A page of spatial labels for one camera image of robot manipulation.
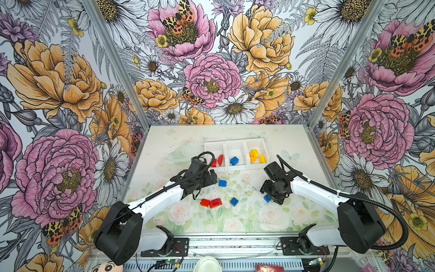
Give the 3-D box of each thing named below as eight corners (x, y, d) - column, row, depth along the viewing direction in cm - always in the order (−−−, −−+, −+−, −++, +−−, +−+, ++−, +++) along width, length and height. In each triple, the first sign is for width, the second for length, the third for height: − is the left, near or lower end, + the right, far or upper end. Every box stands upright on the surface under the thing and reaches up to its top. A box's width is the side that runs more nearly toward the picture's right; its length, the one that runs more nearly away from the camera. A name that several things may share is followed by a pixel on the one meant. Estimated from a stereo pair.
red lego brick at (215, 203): (210, 208, 87) (210, 207, 86) (208, 202, 89) (208, 201, 88) (222, 204, 88) (222, 203, 87) (220, 198, 90) (220, 197, 89)
